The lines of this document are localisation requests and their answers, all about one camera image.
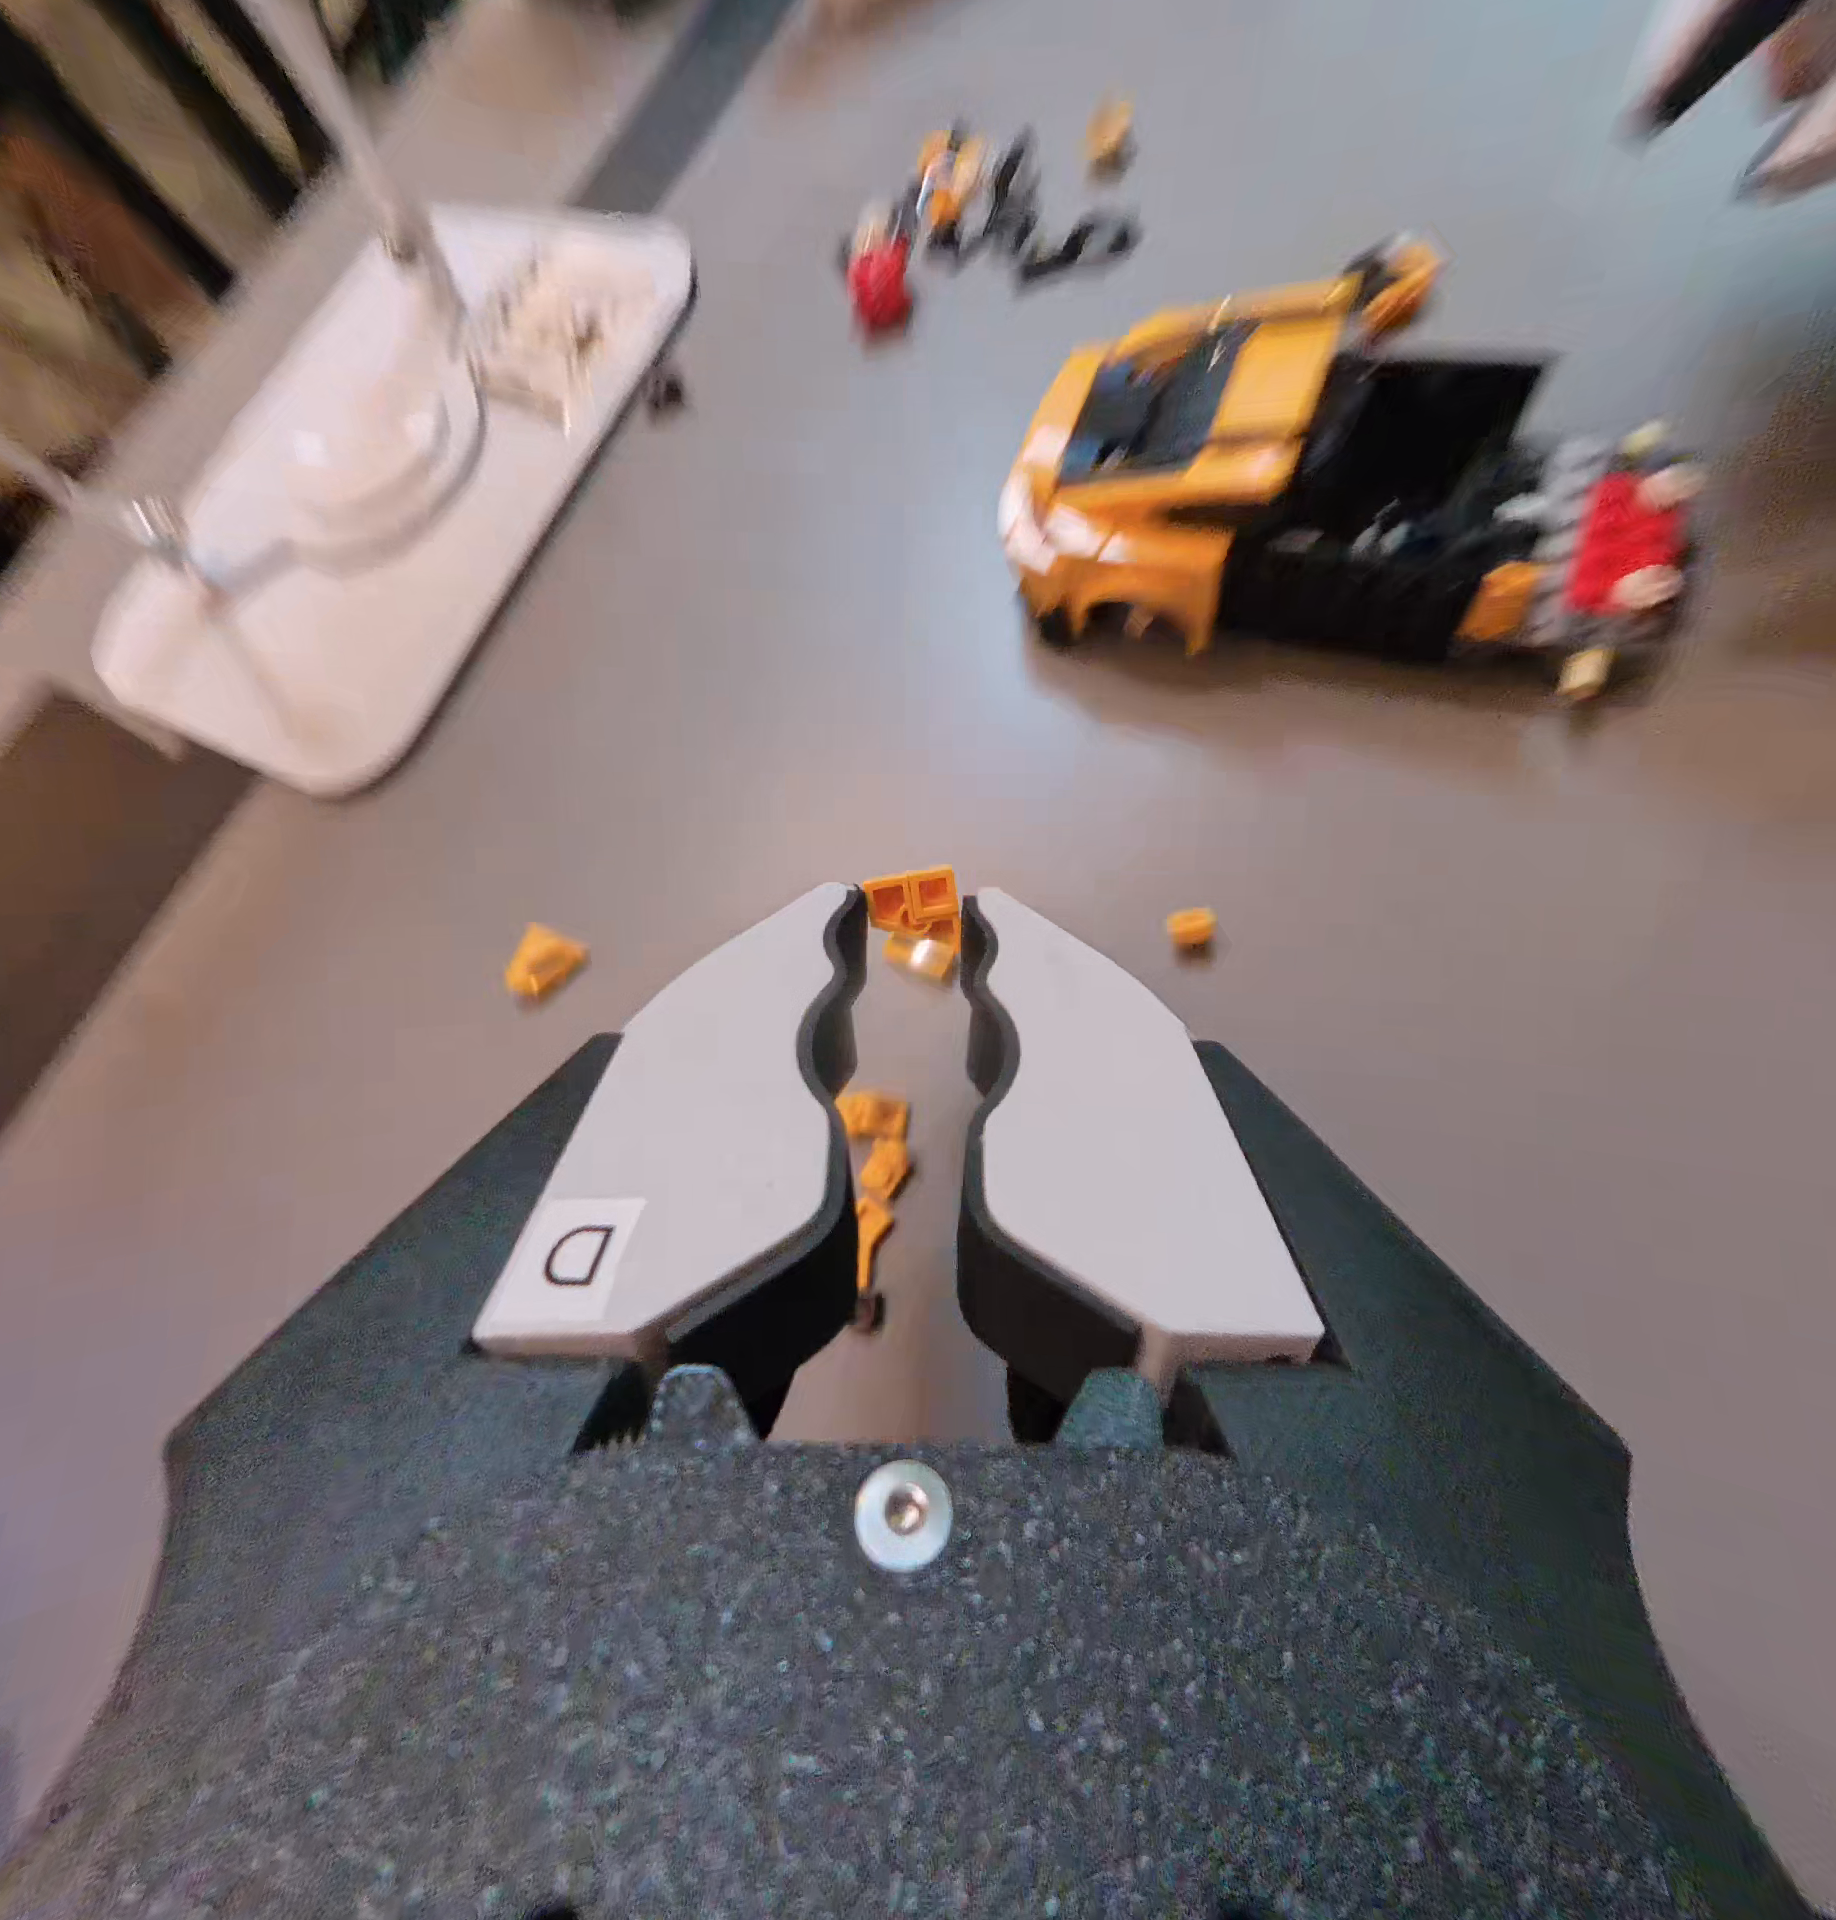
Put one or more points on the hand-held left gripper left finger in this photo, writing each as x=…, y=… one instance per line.
x=692, y=1141

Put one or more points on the red lego seat piece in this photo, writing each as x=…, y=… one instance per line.
x=880, y=286

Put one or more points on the lego sticker sheet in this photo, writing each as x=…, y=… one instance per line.
x=551, y=337

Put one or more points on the orange lego pieces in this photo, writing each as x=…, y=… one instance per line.
x=546, y=963

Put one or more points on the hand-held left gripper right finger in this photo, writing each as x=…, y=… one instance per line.
x=1141, y=1170

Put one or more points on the pile of small lego parts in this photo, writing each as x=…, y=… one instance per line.
x=977, y=187

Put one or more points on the black lego arch piece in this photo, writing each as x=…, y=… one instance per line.
x=1075, y=246

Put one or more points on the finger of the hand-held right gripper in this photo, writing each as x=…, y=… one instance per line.
x=1696, y=61
x=1826, y=142

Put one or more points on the yellow black lego car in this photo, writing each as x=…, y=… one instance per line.
x=1188, y=450

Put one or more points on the white stand base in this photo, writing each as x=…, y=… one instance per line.
x=333, y=630

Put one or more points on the tan round lego piece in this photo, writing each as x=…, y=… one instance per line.
x=1110, y=135

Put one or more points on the bent metal stand rod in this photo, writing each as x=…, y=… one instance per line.
x=78, y=502

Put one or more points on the black lego connector piece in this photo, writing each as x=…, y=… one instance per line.
x=664, y=389

